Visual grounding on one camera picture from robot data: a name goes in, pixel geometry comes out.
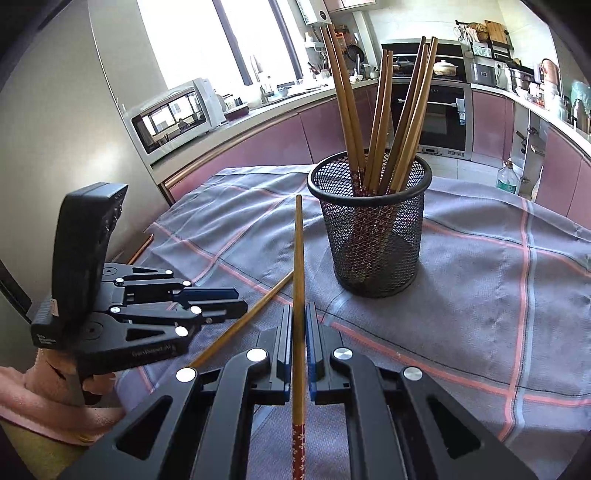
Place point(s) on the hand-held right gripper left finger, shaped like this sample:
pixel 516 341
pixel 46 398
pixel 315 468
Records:
pixel 287 355

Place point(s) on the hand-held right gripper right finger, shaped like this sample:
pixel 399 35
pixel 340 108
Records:
pixel 312 355

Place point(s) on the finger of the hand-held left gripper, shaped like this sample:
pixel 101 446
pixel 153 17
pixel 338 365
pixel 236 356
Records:
pixel 221 311
pixel 207 294

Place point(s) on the wooden chopstick red patterned end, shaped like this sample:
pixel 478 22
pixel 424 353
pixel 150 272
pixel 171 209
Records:
pixel 298 277
pixel 141 249
pixel 240 321

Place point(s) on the black mesh utensil holder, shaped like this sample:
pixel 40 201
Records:
pixel 378 258

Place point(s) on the bunch of wooden chopsticks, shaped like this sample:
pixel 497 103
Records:
pixel 346 115

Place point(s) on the person's left forearm pink sleeve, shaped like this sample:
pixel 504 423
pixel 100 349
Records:
pixel 27 399

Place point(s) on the person's left hand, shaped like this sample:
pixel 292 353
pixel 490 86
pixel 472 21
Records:
pixel 60 369

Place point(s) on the silver refrigerator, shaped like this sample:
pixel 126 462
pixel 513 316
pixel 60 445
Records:
pixel 69 115

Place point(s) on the white microwave oven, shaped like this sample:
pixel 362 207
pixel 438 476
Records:
pixel 171 122

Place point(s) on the grey plaid tablecloth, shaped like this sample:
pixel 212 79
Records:
pixel 461 286

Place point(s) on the pink lower kitchen cabinets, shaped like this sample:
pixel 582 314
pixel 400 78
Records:
pixel 277 134
pixel 565 170

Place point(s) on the dark red bowl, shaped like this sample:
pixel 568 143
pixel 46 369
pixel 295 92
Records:
pixel 237 110

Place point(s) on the kitchen faucet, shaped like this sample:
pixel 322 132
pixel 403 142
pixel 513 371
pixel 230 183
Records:
pixel 266 92

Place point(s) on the olive green clothing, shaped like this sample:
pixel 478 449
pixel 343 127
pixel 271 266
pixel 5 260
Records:
pixel 32 454

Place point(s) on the kitchen window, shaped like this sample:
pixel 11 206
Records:
pixel 194 41

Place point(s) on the cooking oil bottle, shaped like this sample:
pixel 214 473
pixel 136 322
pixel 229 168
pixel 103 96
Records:
pixel 508 180

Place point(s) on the black built-in oven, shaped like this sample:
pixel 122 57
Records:
pixel 443 120

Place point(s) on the glass lid cooking pot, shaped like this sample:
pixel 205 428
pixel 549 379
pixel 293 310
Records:
pixel 401 64

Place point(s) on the white water heater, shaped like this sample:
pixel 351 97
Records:
pixel 314 10

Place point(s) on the white casserole pot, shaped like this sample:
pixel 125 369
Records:
pixel 445 68

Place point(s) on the copper coloured thermos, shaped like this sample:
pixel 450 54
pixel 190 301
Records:
pixel 549 76

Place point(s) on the wooden cutting board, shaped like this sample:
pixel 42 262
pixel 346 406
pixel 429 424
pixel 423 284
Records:
pixel 496 33

